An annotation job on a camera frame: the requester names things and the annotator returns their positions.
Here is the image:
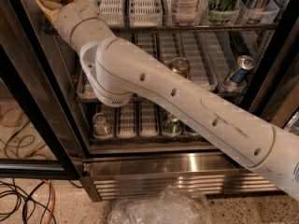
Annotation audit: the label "green can bottom front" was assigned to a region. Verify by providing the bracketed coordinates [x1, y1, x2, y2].
[162, 113, 181, 137]

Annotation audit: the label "black cables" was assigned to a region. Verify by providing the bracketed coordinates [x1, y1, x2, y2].
[0, 178, 58, 224]

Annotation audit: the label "blue silver can middle shelf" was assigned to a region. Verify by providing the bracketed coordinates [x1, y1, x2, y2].
[223, 55, 254, 92]

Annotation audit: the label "white labelled can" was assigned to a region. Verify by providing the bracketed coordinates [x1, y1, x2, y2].
[170, 0, 201, 27]

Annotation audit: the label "blue can bottom shelf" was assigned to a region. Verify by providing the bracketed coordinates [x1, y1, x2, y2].
[185, 125, 198, 136]

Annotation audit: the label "silver can bottom shelf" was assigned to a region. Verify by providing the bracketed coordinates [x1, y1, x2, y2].
[93, 113, 112, 139]

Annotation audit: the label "clear plastic bag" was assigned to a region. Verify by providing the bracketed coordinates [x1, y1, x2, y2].
[107, 186, 212, 224]

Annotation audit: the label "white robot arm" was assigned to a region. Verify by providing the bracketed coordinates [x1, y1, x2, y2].
[36, 0, 299, 200]

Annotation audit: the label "right glass fridge door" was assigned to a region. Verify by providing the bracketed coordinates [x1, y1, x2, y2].
[241, 1, 299, 128]

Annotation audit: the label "orange cable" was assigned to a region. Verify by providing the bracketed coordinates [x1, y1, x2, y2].
[40, 179, 58, 224]

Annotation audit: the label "gold can middle shelf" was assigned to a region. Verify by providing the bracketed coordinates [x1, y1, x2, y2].
[169, 57, 191, 78]

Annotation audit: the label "left glass fridge door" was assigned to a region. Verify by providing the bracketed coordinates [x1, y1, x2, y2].
[0, 0, 84, 180]

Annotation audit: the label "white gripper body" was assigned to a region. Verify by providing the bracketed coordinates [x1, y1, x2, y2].
[55, 1, 106, 44]

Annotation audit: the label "glass fridge door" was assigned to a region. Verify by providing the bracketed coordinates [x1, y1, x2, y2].
[241, 1, 299, 128]
[0, 0, 84, 180]

